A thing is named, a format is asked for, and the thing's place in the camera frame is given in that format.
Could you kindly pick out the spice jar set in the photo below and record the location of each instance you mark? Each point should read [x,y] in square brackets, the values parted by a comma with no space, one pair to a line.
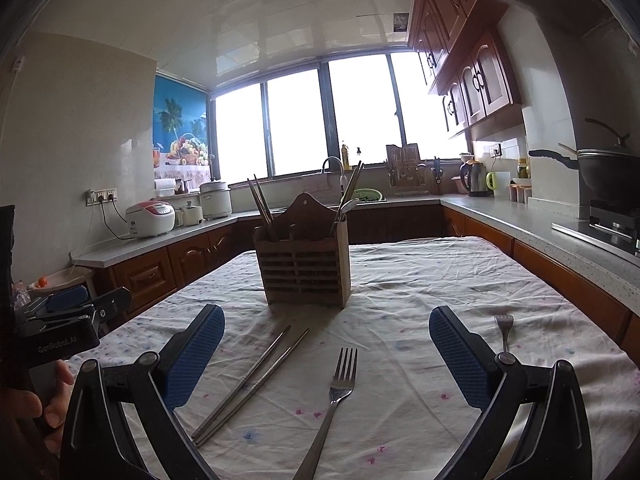
[520,194]

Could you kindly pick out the wooden knife block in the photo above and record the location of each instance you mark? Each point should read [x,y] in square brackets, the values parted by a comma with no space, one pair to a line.
[437,180]

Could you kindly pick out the red and white rice cooker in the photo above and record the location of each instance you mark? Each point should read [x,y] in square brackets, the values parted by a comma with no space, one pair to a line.
[150,220]

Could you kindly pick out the metal chopstick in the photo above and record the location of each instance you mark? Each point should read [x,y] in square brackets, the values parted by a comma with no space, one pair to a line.
[260,385]
[250,377]

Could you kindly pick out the yellow oil bottle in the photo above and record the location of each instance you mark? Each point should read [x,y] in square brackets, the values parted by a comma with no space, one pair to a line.
[345,154]

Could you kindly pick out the black gas stove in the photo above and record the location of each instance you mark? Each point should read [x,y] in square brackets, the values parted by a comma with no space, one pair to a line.
[610,230]

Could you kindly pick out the white floral tablecloth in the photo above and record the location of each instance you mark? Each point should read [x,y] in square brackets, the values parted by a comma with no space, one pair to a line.
[400,285]

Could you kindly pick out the large white rice cooker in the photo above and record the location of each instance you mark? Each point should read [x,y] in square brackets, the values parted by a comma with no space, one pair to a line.
[216,201]

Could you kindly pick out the wooden wall cabinets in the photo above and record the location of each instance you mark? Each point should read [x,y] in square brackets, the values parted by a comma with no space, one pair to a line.
[480,85]

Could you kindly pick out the metal fork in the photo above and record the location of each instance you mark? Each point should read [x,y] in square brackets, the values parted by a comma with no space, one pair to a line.
[335,400]
[504,327]

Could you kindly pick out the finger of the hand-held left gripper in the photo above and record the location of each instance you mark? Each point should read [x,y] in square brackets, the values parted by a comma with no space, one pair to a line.
[67,299]
[112,307]

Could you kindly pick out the grey speckled countertop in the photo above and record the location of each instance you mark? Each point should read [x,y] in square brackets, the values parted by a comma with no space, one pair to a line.
[500,215]

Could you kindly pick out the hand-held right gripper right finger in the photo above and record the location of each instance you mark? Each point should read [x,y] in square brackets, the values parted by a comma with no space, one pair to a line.
[460,355]

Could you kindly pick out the steel electric kettle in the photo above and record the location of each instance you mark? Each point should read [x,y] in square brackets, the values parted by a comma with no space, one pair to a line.
[475,177]

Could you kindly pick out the tropical fruit window blind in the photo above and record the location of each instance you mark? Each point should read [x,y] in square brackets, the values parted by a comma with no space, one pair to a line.
[180,120]

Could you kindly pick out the small white electric pot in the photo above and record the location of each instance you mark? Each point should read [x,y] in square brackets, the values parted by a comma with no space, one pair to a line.
[191,214]

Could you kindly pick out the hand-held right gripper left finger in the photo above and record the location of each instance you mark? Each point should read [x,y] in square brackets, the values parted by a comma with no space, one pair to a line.
[195,355]

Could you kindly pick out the double wall outlet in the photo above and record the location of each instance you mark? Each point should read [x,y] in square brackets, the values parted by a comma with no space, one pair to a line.
[102,196]

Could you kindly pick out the paper towel roll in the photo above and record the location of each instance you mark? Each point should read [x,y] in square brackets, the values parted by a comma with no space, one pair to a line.
[166,187]

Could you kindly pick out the chrome kitchen faucet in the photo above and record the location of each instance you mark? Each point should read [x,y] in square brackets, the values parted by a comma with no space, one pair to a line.
[340,170]

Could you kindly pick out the white spoon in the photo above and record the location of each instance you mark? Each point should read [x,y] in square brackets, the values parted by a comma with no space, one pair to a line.
[347,206]

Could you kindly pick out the wooden base cabinets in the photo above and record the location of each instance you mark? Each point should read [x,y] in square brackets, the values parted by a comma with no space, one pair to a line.
[145,275]

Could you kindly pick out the wooden utensil holder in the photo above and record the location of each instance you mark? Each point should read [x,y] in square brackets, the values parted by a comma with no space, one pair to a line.
[300,265]

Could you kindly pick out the single wall outlet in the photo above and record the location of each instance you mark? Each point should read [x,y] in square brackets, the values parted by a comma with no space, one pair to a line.
[493,150]

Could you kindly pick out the green plastic colander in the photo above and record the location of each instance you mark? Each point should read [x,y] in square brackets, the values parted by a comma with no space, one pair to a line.
[367,194]

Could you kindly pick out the person's left hand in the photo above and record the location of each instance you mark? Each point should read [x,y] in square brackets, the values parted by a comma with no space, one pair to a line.
[60,395]

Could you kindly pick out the large kitchen window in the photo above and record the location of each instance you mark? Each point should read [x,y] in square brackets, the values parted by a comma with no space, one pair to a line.
[295,125]

